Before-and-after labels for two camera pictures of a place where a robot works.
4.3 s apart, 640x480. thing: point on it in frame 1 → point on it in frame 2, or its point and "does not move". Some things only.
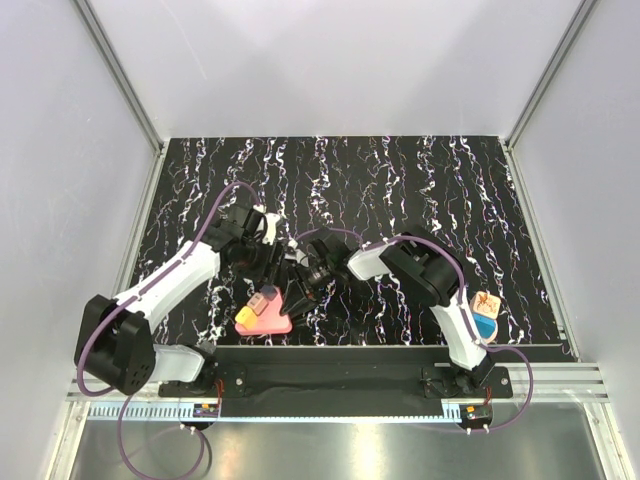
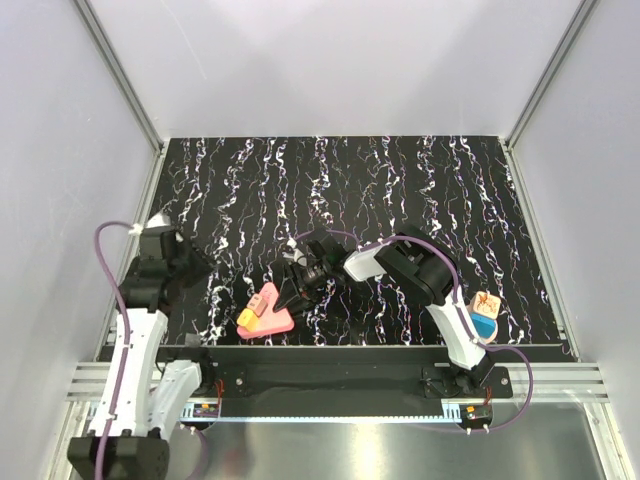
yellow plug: (247, 317) does not move
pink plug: (258, 303) does not move
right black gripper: (297, 301) does not move
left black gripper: (269, 272) → (203, 265)
